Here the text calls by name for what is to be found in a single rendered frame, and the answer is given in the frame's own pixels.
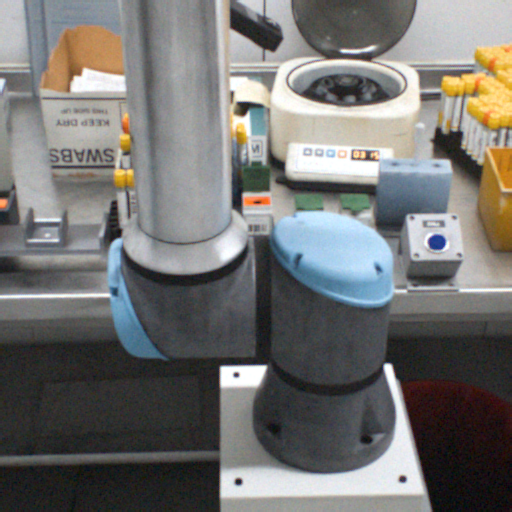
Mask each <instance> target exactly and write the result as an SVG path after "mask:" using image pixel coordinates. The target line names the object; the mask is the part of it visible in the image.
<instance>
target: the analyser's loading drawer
mask: <svg viewBox="0 0 512 512"><path fill-rule="evenodd" d="M67 209H68V207H67V206H66V207H64V209H63V212H62V217H61V219H35V217H34V209H33V208H31V207H29V209H28V212H27V216H26V219H25V222H24V224H13V225H0V256H74V255H101V261H106V256H107V251H108V245H109V239H111V230H109V218H108V211H104V215H103V219H102V224H69V219H68V210H67ZM46 234H50V237H49V238H46V237H45V236H46Z"/></svg>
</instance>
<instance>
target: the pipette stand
mask: <svg viewBox="0 0 512 512"><path fill-rule="evenodd" d="M451 180H452V170H451V165H450V161H449V160H428V159H418V161H417V167H414V159H394V158H379V169H378V181H376V193H375V205H374V207H373V215H374V227H375V232H376V233H378V234H380V235H381V236H386V235H390V236H399V233H401V230H403V227H404V223H405V220H406V217H407V216H408V215H444V213H446V211H448V204H449V196H450V188H451Z"/></svg>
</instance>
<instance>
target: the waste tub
mask: <svg viewBox="0 0 512 512"><path fill-rule="evenodd" d="M484 149H485V159H484V165H483V172H482V178H481V186H480V193H479V198H478V199H477V208H478V211H480V214H481V218H482V222H483V225H484V229H485V232H486V235H487V238H488V242H489V245H491V248H492V250H493V252H512V147H505V148H502V146H488V147H485V148H484Z"/></svg>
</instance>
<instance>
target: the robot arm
mask: <svg viewBox="0 0 512 512"><path fill-rule="evenodd" d="M117 2H118V14H119V27H121V41H122V54H123V67H124V79H125V92H126V106H128V119H129V133H130V145H131V157H132V170H133V183H134V196H136V208H137V214H134V215H133V216H132V217H131V218H130V219H129V220H128V221H127V223H126V226H125V227H124V230H123V236H121V239H117V240H115V241H114V242H113V243H112V245H111V248H109V253H108V261H107V279H108V289H109V292H111V295H110V298H109V301H110V308H112V314H113V319H114V323H115V328H116V331H117V334H118V338H119V340H120V342H121V344H122V346H123V347H125V348H126V349H127V351H128V352H129V353H130V354H131V355H133V356H137V357H143V358H162V359H165V360H175V359H177V358H206V357H269V356H270V360H269V362H268V366H267V368H266V370H265V373H264V375H262V378H261V380H260V383H259V385H258V387H257V391H256V393H255V396H254V401H253V428H254V432H255V436H256V438H257V440H258V441H259V443H260V444H261V446H262V448H264V449H265V450H266V451H267V452H268V453H270V454H271V455H272V457H273V458H276V459H277V460H279V461H281V462H282V463H284V464H288V465H290V467H292V468H295V469H298V470H303V471H307V472H313V473H325V474H333V473H344V472H350V471H354V470H359V469H361V468H364V467H366V466H368V465H371V464H373V462H375V461H376V460H378V459H379V458H380V457H381V456H383V455H384V454H385V453H386V452H387V450H388V449H389V447H390V446H391V444H392V441H393V438H394V433H396V430H395V424H397V415H396V406H395V402H394V399H393V394H392V391H391V388H390V385H389V380H388V377H386V374H385V369H384V362H385V352H386V342H387V331H388V320H389V309H391V301H392V298H393V296H394V282H393V255H392V252H390V249H389V247H388V245H387V243H386V242H385V241H384V239H383V237H382V236H381V235H380V234H378V233H376V232H375V231H374V230H373V229H371V228H369V227H366V226H364V224H362V223H361V222H360V221H357V220H355V219H351V218H349V217H346V216H341V215H337V214H332V213H324V211H302V213H296V214H294V215H293V216H292V217H289V216H286V217H284V218H282V219H281V220H280V221H278V222H276V225H275V226H274V228H273V230H272V231H271V233H270V236H248V229H247V225H246V222H245V221H244V219H243V218H242V217H241V216H240V215H239V214H238V213H236V212H235V210H233V209H232V191H231V85H230V29H231V30H233V31H235V32H237V33H239V34H241V35H243V37H245V38H246V39H248V40H251V41H253V42H254V43H255V44H256V45H258V46H259V48H261V49H264V50H267V51H270V52H272V53H274V52H276V51H277V50H278V48H279V46H280V44H281V43H282V41H283V39H284V38H283V33H282V28H281V27H280V24H279V23H278V22H276V21H273V20H272V19H270V18H268V17H264V15H261V14H259V13H257V12H256V11H254V10H252V9H249V8H248V7H246V6H244V4H242V3H241V2H238V1H236V0H117Z"/></svg>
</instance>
